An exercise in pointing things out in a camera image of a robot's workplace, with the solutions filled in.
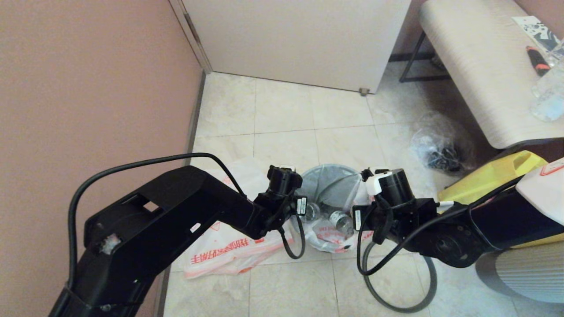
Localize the white red-print plastic bag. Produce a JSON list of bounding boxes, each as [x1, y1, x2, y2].
[[184, 158, 295, 280], [291, 164, 375, 254]]

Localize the grey bin rim ring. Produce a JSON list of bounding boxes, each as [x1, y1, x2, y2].
[[362, 242, 438, 314]]

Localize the clear bag with black items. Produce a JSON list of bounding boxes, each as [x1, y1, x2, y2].
[[411, 112, 475, 174]]

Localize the yellow fabric tote bag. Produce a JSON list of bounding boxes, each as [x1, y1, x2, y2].
[[438, 150, 564, 249]]

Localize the clear plastic bottle with label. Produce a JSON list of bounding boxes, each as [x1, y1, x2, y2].
[[303, 202, 356, 236]]

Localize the grey baseboard strip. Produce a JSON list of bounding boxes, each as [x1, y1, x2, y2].
[[153, 70, 208, 317]]

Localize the dark metal bench leg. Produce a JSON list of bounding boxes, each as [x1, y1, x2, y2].
[[399, 33, 451, 84]]

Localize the white ribbed round bin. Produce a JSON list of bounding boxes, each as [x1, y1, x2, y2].
[[475, 240, 564, 304]]

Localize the white door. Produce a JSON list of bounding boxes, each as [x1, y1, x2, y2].
[[182, 0, 412, 93]]

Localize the beige wood-grain bench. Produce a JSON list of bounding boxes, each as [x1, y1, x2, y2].
[[419, 0, 564, 149]]

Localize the crumpled clear plastic bottle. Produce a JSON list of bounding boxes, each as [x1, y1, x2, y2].
[[530, 57, 564, 123]]

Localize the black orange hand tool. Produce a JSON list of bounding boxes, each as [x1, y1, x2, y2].
[[525, 45, 551, 77]]

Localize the black white printed sheet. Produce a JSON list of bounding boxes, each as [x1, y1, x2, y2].
[[511, 16, 564, 54]]

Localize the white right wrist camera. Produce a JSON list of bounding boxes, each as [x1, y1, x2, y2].
[[361, 169, 393, 195]]

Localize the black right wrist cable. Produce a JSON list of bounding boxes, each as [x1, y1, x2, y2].
[[356, 200, 468, 277]]

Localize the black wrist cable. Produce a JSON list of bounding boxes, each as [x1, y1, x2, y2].
[[280, 214, 306, 259], [356, 200, 468, 277]]

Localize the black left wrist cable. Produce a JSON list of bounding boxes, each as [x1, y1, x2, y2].
[[280, 214, 306, 259]]

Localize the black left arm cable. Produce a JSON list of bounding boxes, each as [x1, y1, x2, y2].
[[67, 152, 247, 291]]

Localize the white door frame trim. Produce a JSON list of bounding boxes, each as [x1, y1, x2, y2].
[[170, 0, 213, 74]]

